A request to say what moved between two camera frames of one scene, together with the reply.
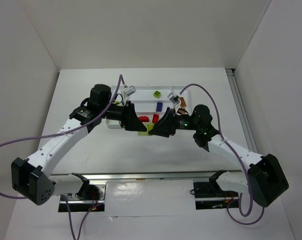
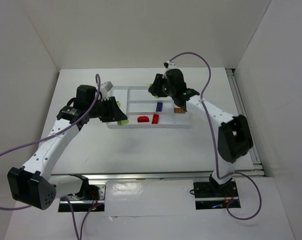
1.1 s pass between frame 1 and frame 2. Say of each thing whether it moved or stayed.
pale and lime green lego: moved
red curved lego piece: stayed
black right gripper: moved
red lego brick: stayed
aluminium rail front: stayed
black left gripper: moved
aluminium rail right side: stayed
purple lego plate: stayed
